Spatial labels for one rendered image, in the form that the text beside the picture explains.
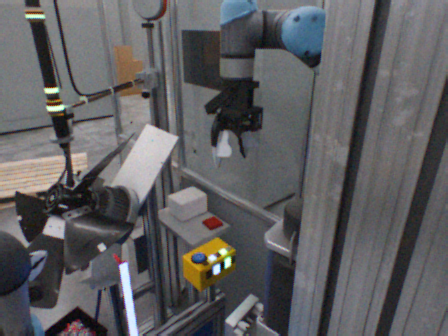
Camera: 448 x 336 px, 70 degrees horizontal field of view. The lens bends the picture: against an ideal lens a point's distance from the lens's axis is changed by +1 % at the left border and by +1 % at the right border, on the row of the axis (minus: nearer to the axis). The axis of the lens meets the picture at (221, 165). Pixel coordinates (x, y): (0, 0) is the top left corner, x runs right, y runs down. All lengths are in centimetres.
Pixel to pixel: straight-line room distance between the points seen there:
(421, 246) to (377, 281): 5
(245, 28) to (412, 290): 55
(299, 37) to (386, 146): 35
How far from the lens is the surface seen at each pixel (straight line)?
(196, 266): 109
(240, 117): 69
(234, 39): 69
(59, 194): 125
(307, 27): 56
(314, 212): 28
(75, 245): 109
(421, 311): 29
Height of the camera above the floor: 179
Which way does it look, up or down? 24 degrees down
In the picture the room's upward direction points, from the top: straight up
